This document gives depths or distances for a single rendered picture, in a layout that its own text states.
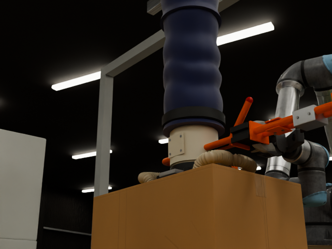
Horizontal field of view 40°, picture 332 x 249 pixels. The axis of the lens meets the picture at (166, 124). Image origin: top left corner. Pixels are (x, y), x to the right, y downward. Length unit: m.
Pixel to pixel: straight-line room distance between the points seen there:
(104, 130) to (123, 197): 3.87
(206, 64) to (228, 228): 0.64
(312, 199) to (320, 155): 0.16
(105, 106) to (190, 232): 4.30
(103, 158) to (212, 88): 3.75
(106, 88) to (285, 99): 3.87
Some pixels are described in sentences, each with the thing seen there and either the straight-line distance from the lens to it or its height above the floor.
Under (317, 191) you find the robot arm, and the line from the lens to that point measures 1.59.
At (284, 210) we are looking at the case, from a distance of 1.41.
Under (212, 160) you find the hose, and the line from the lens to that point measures 1.37.
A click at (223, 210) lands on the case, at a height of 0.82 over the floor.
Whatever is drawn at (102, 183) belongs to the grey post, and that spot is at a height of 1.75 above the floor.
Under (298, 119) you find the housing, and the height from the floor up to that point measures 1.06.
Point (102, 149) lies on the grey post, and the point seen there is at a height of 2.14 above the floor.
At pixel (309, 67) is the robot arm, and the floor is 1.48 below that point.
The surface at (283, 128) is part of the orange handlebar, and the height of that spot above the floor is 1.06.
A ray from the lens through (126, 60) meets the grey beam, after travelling 5.28.
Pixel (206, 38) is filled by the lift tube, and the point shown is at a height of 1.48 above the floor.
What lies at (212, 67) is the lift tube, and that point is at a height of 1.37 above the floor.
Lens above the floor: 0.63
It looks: 20 degrees up
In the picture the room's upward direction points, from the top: straight up
